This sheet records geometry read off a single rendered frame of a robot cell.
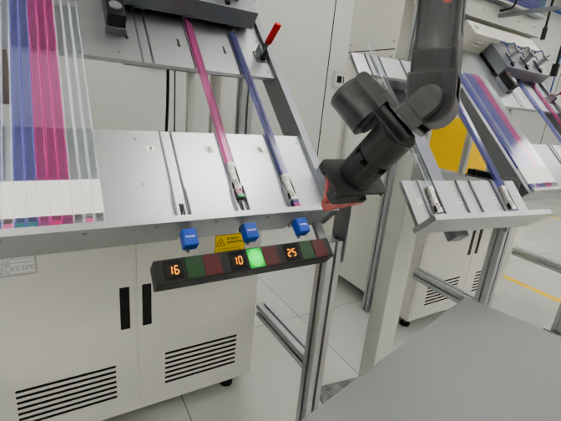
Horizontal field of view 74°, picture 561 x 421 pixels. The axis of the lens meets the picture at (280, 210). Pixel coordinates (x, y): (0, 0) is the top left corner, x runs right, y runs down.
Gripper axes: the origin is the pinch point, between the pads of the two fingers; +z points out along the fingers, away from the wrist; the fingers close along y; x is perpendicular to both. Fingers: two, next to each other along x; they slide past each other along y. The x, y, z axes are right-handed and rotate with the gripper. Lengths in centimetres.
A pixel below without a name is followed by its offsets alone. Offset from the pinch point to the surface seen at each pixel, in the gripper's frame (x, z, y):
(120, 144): -19.8, 8.8, 30.2
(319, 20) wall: -201, 83, -135
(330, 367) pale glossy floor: 24, 81, -42
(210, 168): -14.7, 8.9, 15.1
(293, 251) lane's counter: 3.6, 10.2, 2.9
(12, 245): -2.9, 9.6, 45.9
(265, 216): -3.0, 7.9, 7.6
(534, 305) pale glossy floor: 29, 76, -174
